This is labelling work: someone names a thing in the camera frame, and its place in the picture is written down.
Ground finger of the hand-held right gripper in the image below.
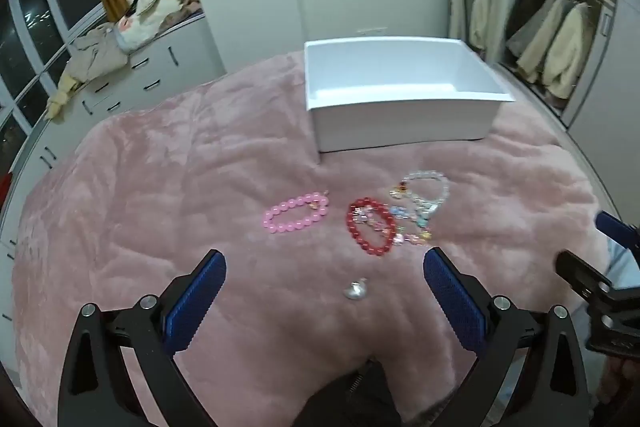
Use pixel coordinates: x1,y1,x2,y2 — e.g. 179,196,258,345
555,249,614,303
595,211,640,253

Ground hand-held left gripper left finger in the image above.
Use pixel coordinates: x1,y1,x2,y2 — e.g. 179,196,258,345
59,249,228,427

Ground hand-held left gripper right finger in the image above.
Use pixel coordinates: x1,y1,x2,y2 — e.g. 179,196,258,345
422,247,591,427

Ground pastel charm bracelet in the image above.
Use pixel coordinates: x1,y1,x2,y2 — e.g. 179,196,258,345
357,202,433,248

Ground silver brooch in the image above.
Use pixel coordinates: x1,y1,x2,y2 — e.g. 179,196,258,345
341,277,371,300

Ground pink bead bracelet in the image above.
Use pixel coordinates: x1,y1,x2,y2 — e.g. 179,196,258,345
262,190,331,235

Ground red bead bracelet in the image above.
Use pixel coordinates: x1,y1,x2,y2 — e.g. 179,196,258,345
346,198,396,258

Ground clear bead bracelet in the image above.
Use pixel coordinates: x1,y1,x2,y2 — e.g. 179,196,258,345
390,170,450,215

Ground white storage box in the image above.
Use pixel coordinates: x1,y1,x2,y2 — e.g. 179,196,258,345
304,37,516,154

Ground light blue clothing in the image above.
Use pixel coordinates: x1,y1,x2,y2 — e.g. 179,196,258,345
572,234,640,348

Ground pink fluffy blanket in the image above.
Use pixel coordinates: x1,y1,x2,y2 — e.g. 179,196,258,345
10,49,616,427

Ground black zippered garment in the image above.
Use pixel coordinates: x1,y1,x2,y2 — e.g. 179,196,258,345
292,354,453,427

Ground open white wardrobe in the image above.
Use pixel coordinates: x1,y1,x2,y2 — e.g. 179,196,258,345
445,0,640,132

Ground beige hanging coats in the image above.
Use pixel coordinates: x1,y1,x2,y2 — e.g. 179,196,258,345
515,0,597,100

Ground black hanging garment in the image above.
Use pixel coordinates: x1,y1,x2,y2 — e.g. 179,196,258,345
505,0,549,52

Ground white low drawer cabinet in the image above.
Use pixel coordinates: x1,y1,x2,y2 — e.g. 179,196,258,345
0,13,226,358

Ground cream hanging jacket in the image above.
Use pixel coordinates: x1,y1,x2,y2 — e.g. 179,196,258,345
470,0,494,52

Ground beige crumpled clothes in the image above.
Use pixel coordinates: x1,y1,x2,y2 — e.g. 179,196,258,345
45,24,132,120

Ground cream plush rabbit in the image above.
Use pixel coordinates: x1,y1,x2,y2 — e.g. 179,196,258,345
117,0,182,54

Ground window with white frame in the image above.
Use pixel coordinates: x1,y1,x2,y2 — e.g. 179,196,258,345
0,0,108,162

